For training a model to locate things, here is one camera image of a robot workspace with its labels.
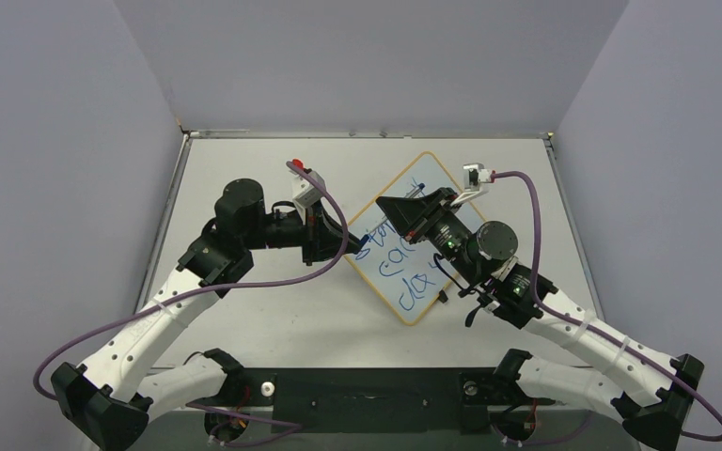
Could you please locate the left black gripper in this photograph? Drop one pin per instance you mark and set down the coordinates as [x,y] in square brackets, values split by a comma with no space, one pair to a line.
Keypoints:
[321,234]

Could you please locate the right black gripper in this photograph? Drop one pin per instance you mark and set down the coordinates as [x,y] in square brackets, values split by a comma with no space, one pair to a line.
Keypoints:
[428,220]

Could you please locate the yellow framed whiteboard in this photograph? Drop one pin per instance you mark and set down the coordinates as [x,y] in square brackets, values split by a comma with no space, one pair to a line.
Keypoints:
[403,275]

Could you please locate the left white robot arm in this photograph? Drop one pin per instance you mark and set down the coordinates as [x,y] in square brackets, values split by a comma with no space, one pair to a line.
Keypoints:
[111,396]

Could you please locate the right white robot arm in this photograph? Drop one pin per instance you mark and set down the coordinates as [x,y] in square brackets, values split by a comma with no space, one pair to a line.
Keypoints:
[645,390]

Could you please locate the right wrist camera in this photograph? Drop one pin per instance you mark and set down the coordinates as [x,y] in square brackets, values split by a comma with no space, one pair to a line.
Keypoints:
[476,177]

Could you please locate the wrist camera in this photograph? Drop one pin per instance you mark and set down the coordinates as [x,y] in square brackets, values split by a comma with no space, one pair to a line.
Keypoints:
[304,194]
[476,177]

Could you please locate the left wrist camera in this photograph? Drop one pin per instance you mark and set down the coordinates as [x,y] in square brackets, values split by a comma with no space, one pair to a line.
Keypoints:
[304,194]

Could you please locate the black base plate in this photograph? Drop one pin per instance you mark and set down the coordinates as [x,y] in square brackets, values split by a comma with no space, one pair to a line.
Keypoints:
[373,400]

